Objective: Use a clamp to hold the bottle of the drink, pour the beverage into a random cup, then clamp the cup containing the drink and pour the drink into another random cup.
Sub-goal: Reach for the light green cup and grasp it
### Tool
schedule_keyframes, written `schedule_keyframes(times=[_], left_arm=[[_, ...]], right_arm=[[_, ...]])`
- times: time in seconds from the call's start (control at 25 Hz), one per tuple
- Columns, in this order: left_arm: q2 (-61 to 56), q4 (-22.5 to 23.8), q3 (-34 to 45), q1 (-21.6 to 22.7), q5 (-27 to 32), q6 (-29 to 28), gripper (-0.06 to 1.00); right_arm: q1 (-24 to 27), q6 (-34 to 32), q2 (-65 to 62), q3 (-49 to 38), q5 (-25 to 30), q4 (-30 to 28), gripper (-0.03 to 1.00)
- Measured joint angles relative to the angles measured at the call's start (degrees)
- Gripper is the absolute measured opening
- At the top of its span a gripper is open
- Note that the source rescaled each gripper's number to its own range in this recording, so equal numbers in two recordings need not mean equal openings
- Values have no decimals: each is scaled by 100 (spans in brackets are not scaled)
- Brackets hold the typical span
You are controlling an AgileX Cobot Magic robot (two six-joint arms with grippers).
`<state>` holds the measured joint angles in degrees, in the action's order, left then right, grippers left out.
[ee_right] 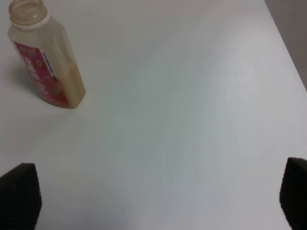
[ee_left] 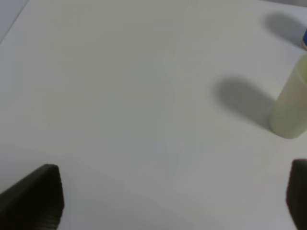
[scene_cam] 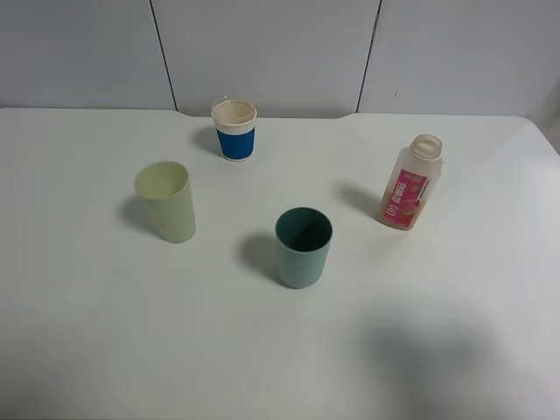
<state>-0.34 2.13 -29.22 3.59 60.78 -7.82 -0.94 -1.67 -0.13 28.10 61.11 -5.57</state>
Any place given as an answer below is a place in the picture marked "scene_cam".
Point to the teal plastic cup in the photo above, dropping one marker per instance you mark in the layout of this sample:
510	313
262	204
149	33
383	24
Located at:
303	237

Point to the pink label drink bottle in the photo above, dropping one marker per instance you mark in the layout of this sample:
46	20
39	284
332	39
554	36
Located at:
414	176

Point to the blue sleeved paper cup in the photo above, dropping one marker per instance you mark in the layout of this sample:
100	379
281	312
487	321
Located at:
235	124

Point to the light green plastic cup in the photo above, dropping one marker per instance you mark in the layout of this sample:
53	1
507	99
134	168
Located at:
164	189

